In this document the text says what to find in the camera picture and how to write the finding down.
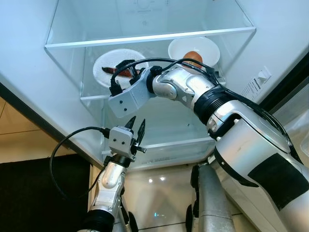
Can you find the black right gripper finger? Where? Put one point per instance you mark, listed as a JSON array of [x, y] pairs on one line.
[[127, 64]]

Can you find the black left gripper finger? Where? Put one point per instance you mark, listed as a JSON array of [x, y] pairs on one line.
[[132, 124], [141, 135]]

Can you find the white plate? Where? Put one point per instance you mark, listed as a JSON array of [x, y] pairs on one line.
[[108, 55]]

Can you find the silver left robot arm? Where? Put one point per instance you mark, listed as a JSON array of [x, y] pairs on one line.
[[108, 181]]

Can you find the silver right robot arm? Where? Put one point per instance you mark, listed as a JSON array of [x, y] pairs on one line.
[[251, 145]]

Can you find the glass fridge shelf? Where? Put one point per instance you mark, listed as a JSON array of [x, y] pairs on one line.
[[157, 50], [145, 38], [169, 143]]

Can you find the white fridge label sticker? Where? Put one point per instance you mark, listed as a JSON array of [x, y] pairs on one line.
[[256, 82]]

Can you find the dark red food piece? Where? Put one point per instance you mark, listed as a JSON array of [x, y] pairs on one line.
[[118, 72]]

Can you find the brown egg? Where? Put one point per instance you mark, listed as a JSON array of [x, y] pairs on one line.
[[193, 57]]

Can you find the white bowl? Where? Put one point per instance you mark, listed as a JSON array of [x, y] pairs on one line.
[[205, 48]]

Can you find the grey robot leg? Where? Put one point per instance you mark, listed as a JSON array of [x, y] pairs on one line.
[[212, 203]]

